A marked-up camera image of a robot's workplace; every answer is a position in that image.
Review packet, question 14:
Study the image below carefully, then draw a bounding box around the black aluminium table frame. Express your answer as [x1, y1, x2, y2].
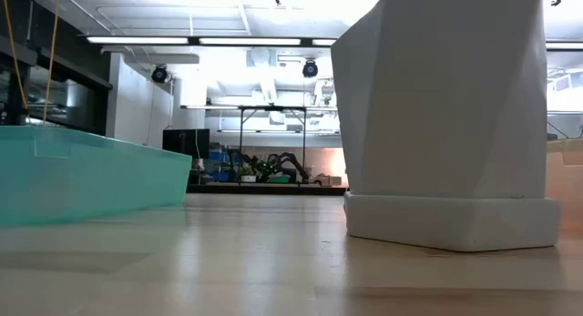
[185, 182, 350, 197]

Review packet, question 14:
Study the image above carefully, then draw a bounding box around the white faceted plant pot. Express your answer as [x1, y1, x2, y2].
[331, 0, 562, 253]

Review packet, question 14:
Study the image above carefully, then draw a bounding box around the green translucent plastic tray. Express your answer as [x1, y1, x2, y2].
[0, 125, 193, 228]

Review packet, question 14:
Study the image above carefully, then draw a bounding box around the cardboard box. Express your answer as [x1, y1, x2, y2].
[312, 173, 343, 188]

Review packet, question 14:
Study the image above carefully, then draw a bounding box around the yellow extension cable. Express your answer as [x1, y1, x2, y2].
[0, 0, 61, 125]

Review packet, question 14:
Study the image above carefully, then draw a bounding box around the orange translucent plastic tray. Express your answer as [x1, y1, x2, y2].
[545, 138, 583, 233]

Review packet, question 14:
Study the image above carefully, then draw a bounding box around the black monitor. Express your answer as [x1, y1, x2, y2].
[162, 127, 211, 160]

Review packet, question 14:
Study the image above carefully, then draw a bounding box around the black metal frame stand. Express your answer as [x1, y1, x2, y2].
[235, 104, 309, 186]

